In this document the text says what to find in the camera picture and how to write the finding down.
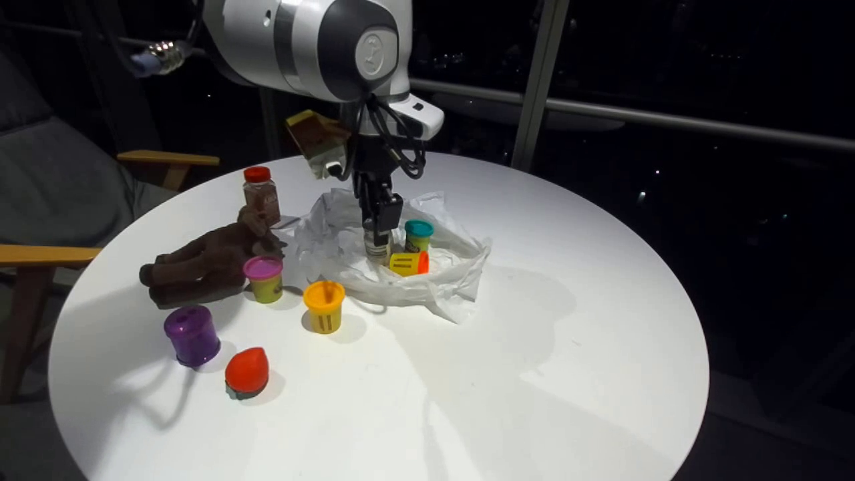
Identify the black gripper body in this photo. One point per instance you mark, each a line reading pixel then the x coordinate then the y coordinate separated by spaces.
pixel 372 182

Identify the yellow tub with teal lid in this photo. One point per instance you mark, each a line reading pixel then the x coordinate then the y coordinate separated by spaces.
pixel 418 234

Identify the white pill bottle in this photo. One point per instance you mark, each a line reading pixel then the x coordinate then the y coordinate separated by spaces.
pixel 377 245

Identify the yellow tub with red-orange lid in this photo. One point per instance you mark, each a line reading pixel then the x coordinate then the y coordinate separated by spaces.
pixel 404 262

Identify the yellow tub with orange-yellow lid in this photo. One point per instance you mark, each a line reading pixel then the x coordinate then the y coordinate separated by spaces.
pixel 324 305

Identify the yellow tub with pink lid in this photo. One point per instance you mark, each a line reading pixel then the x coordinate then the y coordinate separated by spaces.
pixel 264 277

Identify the purple plastic tub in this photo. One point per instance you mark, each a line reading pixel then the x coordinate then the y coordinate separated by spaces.
pixel 193 338

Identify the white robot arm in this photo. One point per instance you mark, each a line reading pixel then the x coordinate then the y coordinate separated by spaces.
pixel 343 51

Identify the white plastic bag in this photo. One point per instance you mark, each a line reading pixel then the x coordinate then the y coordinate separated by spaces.
pixel 327 245

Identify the spice jar with orange lid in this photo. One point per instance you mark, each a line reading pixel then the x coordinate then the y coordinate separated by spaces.
pixel 260 194

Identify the brown plush moose toy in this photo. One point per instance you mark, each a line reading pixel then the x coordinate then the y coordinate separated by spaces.
pixel 213 266

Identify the red toy strawberry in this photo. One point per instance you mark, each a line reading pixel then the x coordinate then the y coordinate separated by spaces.
pixel 248 373

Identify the wooden armchair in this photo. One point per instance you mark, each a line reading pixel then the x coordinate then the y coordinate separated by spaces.
pixel 61 202

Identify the metal window rail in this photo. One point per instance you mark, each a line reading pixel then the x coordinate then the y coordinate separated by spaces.
pixel 520 75

